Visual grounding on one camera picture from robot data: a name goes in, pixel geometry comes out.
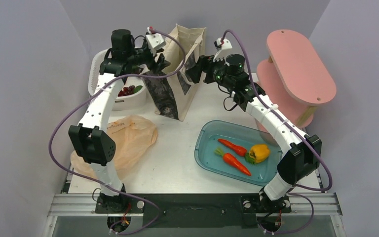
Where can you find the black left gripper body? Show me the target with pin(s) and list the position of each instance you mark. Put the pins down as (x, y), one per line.
(144, 57)

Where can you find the orange carrot with greens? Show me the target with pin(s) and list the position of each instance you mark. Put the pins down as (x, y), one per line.
(232, 161)

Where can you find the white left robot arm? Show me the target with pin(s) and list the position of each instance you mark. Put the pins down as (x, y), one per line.
(89, 137)

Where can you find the aluminium frame rail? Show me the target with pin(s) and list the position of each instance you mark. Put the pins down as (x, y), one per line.
(71, 205)

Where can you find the canvas tote bag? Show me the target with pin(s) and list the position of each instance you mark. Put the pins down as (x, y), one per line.
(172, 96)

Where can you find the red grape bunch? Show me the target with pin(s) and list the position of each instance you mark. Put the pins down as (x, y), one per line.
(129, 90)

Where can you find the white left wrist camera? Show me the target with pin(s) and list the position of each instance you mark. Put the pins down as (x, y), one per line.
(155, 41)

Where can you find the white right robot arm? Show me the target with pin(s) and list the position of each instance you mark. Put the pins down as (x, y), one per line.
(300, 152)

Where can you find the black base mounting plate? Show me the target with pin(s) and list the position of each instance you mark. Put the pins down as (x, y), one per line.
(190, 210)

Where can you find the white plastic basket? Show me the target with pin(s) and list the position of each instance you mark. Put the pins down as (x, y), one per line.
(121, 103)

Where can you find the orange plastic grocery bag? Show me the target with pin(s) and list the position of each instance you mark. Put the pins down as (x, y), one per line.
(133, 136)

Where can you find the teal plastic tray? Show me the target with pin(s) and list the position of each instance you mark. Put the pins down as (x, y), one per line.
(208, 141)

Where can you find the yellow bell pepper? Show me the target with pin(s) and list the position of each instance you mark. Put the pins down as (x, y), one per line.
(257, 153)

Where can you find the pink three-tier shelf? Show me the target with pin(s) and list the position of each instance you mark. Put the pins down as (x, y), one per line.
(294, 77)

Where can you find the red chili pepper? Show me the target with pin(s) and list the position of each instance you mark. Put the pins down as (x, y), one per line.
(239, 150)

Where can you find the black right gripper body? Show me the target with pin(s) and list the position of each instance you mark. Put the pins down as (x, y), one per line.
(215, 70)

